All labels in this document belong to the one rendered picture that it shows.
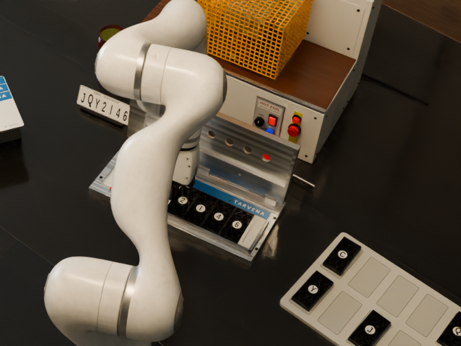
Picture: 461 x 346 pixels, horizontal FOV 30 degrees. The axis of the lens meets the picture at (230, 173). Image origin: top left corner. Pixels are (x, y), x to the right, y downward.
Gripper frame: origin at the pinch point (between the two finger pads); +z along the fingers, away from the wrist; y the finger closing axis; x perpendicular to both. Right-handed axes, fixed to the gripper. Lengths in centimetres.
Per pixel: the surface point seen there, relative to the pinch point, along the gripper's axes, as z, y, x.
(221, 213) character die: 1.3, 13.4, 1.0
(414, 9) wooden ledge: -17, 29, 106
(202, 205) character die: 1.3, 8.2, 0.9
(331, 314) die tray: 5.9, 47.1, -9.8
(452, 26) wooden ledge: -17, 42, 105
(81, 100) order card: -1.3, -36.0, 16.6
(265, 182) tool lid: -5.9, 19.5, 9.9
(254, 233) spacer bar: 1.7, 22.6, -0.1
